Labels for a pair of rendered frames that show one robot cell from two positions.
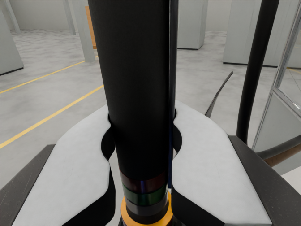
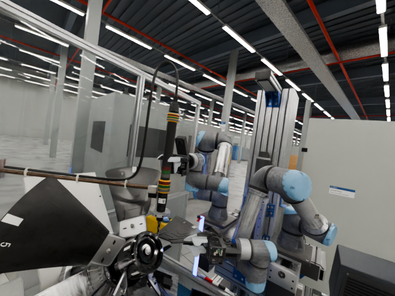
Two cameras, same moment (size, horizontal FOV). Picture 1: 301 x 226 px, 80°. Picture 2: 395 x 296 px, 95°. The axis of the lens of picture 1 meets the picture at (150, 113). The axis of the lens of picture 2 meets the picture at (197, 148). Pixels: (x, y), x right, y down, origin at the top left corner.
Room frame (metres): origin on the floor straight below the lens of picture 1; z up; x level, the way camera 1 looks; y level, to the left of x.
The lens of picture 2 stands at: (0.66, 0.33, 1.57)
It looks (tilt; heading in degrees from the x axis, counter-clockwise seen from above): 2 degrees down; 201
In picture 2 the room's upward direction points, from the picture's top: 8 degrees clockwise
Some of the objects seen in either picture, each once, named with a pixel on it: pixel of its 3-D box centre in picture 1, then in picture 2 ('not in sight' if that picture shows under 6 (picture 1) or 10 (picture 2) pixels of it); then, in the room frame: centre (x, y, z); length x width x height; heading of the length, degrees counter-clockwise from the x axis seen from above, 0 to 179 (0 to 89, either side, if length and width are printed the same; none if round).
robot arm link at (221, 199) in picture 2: not in sight; (219, 194); (-0.67, 0.05, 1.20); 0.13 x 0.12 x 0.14; 99
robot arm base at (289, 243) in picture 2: not in sight; (291, 237); (-0.55, 0.54, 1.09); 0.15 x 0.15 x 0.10
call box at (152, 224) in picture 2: not in sight; (159, 226); (-0.32, -0.22, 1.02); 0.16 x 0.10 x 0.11; 80
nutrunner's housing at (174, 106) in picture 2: not in sight; (167, 158); (0.09, 0.01, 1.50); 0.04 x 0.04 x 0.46
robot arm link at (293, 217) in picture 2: not in sight; (295, 218); (-0.55, 0.55, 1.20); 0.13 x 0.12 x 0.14; 52
